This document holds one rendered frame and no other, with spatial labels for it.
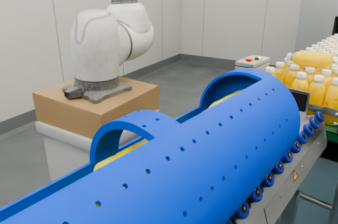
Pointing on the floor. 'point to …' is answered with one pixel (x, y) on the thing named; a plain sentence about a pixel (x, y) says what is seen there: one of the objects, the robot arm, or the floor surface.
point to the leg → (290, 210)
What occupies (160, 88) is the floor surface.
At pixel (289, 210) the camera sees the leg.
